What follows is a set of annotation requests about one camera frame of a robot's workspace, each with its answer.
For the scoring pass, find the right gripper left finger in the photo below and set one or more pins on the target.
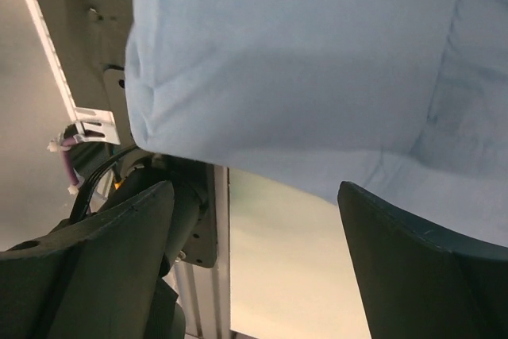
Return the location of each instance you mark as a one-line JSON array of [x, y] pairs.
[[93, 279]]

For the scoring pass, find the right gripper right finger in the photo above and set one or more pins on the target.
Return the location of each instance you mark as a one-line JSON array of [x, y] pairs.
[[418, 279]]

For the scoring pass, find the aluminium frame rail front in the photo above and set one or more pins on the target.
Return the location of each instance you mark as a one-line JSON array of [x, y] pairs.
[[204, 293]]

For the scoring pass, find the light blue long sleeve shirt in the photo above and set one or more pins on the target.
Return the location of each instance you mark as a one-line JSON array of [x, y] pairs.
[[406, 98]]

